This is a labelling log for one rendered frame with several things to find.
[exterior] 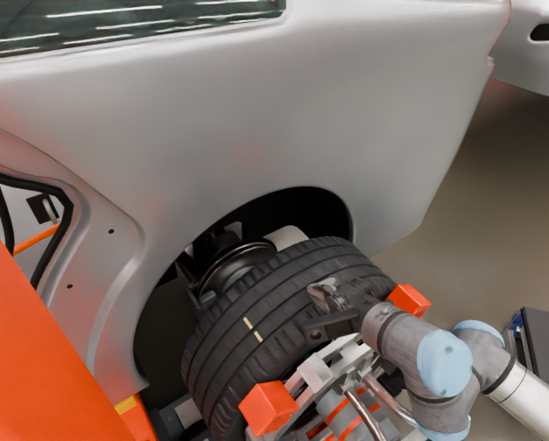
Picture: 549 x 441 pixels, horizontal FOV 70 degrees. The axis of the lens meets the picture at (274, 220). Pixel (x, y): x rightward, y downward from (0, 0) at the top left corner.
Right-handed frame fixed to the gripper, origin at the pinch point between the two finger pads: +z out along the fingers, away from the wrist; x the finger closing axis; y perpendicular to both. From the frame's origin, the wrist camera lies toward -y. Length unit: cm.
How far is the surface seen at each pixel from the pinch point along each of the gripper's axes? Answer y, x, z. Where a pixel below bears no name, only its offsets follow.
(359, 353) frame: 2.3, -13.8, -10.4
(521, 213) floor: 225, -108, 90
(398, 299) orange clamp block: 18.8, -11.0, -7.1
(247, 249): 1.6, -1.1, 37.1
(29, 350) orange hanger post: -38, 41, -49
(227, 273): -6.5, -6.3, 39.7
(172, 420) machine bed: -44, -79, 82
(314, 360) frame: -7.0, -11.1, -7.0
